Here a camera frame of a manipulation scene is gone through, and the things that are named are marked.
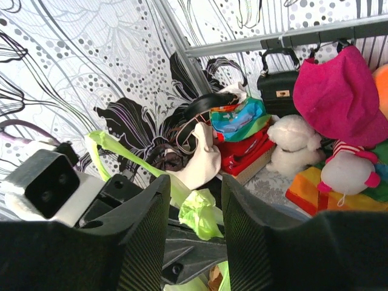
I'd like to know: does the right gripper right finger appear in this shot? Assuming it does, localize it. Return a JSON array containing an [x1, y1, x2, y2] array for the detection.
[[222, 175, 387, 290]]

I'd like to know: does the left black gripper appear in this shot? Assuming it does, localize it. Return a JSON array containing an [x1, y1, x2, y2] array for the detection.
[[78, 174, 227, 285]]

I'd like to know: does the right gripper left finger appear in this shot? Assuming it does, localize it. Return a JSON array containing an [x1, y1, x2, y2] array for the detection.
[[1, 175, 170, 290]]

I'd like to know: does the green plastic trash bag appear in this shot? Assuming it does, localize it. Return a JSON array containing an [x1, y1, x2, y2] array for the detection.
[[86, 130, 231, 291]]

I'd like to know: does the blue trash bin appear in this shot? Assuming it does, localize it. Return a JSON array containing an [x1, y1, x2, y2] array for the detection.
[[272, 204, 310, 221]]

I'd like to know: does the cream canvas tote bag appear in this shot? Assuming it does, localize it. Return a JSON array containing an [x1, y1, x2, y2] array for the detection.
[[175, 122, 221, 190]]

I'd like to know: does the magenta fabric bag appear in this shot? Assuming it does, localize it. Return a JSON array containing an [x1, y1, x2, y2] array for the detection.
[[293, 45, 387, 147]]

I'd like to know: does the crumpled brown paper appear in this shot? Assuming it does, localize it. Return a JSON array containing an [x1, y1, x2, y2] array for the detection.
[[207, 266, 223, 291]]

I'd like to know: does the rainbow striped cloth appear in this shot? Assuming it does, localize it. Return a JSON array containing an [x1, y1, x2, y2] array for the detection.
[[286, 141, 387, 216]]

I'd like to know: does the red clothing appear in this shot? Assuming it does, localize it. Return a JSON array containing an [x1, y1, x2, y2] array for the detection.
[[218, 125, 274, 176]]

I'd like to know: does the cream plush lamb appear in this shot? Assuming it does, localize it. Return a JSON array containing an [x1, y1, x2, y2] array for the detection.
[[266, 115, 326, 178]]

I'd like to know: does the pink white plush doll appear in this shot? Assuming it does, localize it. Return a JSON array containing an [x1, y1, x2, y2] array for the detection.
[[317, 140, 381, 195]]

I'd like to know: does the colourful patterned cloth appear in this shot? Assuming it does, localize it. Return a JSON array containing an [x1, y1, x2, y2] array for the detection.
[[209, 98, 272, 142]]

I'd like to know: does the black round hat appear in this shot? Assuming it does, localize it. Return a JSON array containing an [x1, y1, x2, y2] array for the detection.
[[184, 93, 239, 120]]

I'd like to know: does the black leather handbag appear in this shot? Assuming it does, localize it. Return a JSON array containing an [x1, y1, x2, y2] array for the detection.
[[257, 48, 300, 118]]

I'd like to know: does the orange plush toy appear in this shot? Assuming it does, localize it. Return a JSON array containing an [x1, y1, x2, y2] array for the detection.
[[372, 64, 388, 118]]

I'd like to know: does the dark braided strap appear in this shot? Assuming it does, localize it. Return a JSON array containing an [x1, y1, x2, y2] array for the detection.
[[146, 143, 186, 172]]

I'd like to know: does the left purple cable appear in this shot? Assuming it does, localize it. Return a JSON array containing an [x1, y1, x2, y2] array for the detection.
[[0, 119, 61, 149]]

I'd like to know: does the black hook rail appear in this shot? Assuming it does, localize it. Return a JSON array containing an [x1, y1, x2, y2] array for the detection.
[[260, 16, 387, 49]]

